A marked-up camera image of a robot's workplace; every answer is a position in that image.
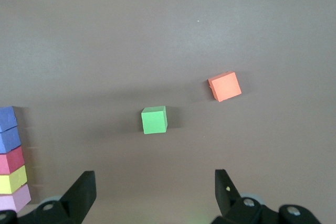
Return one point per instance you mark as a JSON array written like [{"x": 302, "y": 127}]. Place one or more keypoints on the yellow foam block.
[{"x": 11, "y": 180}]

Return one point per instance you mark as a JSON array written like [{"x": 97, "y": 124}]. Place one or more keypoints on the purple foam block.
[
  {"x": 6, "y": 117},
  {"x": 9, "y": 140}
]

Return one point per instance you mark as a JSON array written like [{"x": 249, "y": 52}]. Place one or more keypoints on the red foam block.
[{"x": 10, "y": 159}]

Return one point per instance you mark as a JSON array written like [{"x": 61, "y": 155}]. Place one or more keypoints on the pink foam block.
[{"x": 13, "y": 200}]

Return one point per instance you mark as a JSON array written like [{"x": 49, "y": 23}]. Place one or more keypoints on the brown paper table cover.
[{"x": 168, "y": 37}]

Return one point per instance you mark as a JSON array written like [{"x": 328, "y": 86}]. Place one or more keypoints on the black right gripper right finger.
[{"x": 228, "y": 203}]

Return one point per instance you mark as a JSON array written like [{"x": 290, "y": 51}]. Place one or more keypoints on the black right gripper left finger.
[{"x": 78, "y": 197}]

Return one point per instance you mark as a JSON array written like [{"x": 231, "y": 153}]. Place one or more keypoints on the green foam block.
[{"x": 154, "y": 120}]

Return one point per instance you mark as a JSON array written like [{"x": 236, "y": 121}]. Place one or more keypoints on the orange foam block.
[{"x": 225, "y": 86}]

